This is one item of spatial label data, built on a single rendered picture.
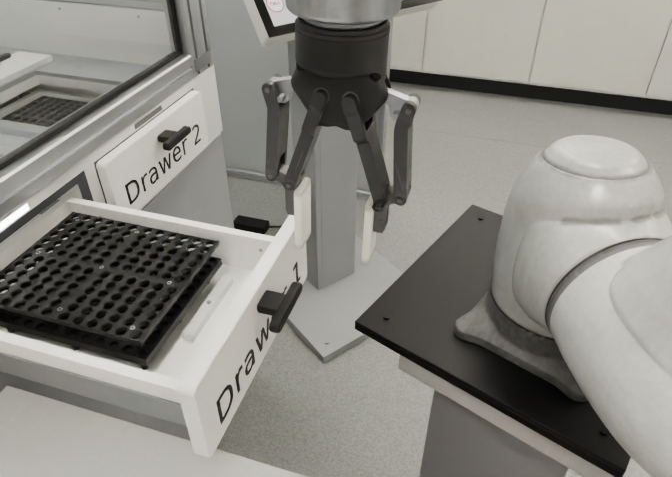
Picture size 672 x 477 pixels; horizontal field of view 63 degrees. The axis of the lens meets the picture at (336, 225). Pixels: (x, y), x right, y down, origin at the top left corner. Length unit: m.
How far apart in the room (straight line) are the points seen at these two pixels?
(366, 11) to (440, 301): 0.49
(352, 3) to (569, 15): 2.95
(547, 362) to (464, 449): 0.24
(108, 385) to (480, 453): 0.53
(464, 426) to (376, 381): 0.84
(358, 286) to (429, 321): 1.14
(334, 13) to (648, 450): 0.41
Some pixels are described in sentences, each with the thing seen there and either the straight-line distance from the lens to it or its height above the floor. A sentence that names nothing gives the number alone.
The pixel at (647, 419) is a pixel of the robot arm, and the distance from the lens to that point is 0.51.
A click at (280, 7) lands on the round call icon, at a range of 1.28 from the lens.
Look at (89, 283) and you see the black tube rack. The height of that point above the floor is 0.90.
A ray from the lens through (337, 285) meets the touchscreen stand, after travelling 1.90.
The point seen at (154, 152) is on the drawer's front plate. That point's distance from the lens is 0.97.
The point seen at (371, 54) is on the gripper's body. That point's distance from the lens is 0.44.
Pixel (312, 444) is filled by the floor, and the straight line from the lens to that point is 1.57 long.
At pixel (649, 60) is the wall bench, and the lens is 3.45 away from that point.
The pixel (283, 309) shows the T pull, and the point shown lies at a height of 0.91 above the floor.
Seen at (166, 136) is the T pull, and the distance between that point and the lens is 0.96.
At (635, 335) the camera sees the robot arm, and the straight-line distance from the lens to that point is 0.52.
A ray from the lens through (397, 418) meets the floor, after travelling 1.62.
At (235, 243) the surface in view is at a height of 0.88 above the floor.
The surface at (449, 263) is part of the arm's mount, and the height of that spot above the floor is 0.78.
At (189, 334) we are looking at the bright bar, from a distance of 0.68.
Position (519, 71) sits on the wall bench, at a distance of 3.42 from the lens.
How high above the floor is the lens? 1.33
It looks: 36 degrees down
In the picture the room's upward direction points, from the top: straight up
